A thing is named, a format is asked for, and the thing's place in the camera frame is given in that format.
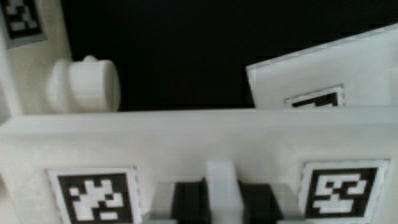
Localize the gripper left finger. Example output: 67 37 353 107
170 179 211 224

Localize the white cabinet door with knob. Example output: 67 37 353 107
0 0 120 124

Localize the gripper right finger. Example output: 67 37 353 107
240 183 284 224

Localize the white cabinet body box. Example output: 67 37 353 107
0 107 398 224

